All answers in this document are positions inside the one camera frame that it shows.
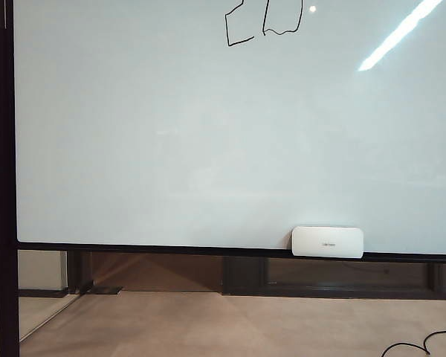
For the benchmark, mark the black whiteboard stand frame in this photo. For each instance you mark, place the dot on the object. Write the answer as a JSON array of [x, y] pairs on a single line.
[[7, 260]]

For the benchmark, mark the white glass whiteboard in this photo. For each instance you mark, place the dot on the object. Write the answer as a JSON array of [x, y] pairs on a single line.
[[134, 111]]

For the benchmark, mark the white whiteboard eraser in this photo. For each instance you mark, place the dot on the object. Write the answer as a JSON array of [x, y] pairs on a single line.
[[328, 242]]

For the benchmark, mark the dark wooden wall baseboard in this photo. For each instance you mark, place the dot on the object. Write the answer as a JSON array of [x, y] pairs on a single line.
[[245, 277]]

